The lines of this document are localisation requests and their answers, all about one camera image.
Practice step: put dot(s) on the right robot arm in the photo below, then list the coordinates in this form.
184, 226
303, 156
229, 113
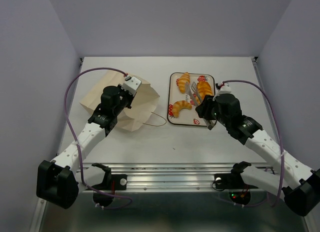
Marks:
297, 184

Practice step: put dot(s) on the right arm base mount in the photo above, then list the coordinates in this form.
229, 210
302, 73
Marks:
239, 192

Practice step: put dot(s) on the beige paper bag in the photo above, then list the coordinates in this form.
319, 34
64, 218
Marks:
142, 108

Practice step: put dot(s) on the metal tongs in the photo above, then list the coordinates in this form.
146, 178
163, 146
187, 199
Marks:
192, 91

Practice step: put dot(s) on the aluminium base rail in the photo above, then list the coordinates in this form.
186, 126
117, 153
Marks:
169, 177

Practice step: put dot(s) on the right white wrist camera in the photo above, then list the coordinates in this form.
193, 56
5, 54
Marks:
222, 88

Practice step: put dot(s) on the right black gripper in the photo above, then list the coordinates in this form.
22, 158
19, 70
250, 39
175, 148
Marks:
203, 108

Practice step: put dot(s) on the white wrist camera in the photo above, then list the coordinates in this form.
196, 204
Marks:
131, 84
222, 88

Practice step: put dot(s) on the strawberry print tray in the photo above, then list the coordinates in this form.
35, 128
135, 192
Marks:
186, 117

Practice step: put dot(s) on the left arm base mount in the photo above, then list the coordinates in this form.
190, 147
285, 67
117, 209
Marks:
109, 184

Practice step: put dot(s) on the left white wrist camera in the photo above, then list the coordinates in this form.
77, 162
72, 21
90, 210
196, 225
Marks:
131, 84

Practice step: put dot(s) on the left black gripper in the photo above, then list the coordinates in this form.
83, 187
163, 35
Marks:
131, 97

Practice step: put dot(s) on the fake croissant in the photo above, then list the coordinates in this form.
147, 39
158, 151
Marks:
181, 82

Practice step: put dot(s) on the fake orange bread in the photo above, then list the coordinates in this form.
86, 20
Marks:
178, 106

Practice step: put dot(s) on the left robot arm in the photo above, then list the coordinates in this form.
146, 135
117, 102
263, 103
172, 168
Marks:
60, 180

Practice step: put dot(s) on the fake twisted bread loaf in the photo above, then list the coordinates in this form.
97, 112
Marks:
203, 89

